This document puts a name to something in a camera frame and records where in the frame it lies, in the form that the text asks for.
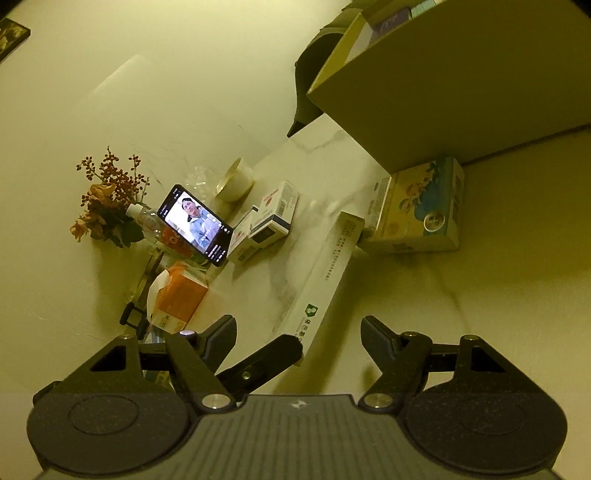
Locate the dark dining chair with jacket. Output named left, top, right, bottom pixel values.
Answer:
left=286, top=28, right=352, bottom=139

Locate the plastic drink bottle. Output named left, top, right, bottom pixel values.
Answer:
left=126, top=203, right=204, bottom=265

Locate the smartphone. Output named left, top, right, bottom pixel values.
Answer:
left=157, top=184, right=235, bottom=267

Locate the long white medicine box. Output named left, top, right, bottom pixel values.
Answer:
left=272, top=211, right=365, bottom=367

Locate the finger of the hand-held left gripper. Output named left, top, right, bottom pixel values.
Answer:
left=215, top=335, right=304, bottom=402

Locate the brown cardboard box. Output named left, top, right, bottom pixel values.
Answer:
left=307, top=0, right=591, bottom=174

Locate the white strawberry medicine box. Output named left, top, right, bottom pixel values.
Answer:
left=226, top=208, right=260, bottom=265

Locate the black metal object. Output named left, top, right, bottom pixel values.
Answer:
left=120, top=305, right=148, bottom=333

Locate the clear plastic wrapper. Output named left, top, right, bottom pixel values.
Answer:
left=185, top=165, right=218, bottom=190

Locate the orange tissue box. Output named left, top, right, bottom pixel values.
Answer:
left=147, top=261, right=208, bottom=335

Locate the yellow blue cartoon medicine box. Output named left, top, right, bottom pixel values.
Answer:
left=365, top=156, right=465, bottom=254

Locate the white bowl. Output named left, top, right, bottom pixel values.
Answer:
left=215, top=157, right=256, bottom=202

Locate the dried flower bouquet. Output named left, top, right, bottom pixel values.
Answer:
left=69, top=147, right=151, bottom=247

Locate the small white blue medicine box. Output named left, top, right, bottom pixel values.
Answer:
left=249, top=222, right=293, bottom=247

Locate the framed yellow fruit picture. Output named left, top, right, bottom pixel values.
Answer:
left=0, top=18, right=31, bottom=61

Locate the marble desktop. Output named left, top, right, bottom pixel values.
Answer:
left=124, top=113, right=591, bottom=416

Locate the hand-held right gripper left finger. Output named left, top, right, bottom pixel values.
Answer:
left=32, top=315, right=238, bottom=413

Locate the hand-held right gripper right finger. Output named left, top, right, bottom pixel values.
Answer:
left=358, top=316, right=540, bottom=411

